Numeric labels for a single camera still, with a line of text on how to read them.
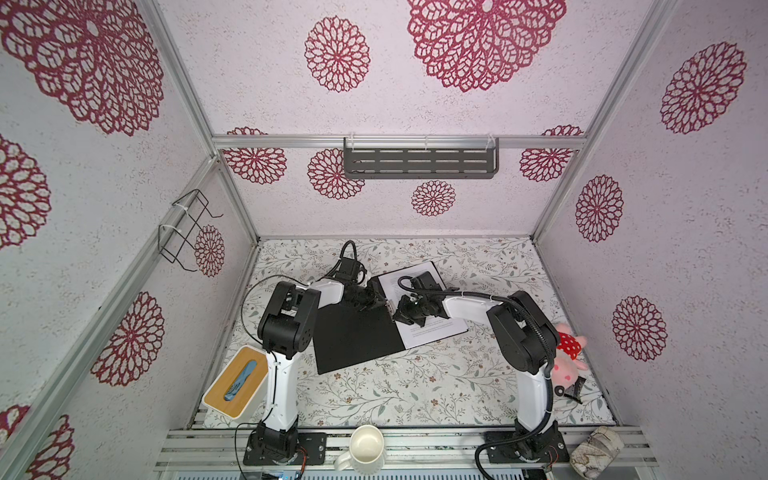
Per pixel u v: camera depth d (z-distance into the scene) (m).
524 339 0.53
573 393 0.81
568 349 0.85
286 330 0.57
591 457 0.70
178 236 0.75
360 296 0.91
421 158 0.97
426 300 0.79
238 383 0.81
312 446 0.73
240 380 0.81
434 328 0.95
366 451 0.75
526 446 0.65
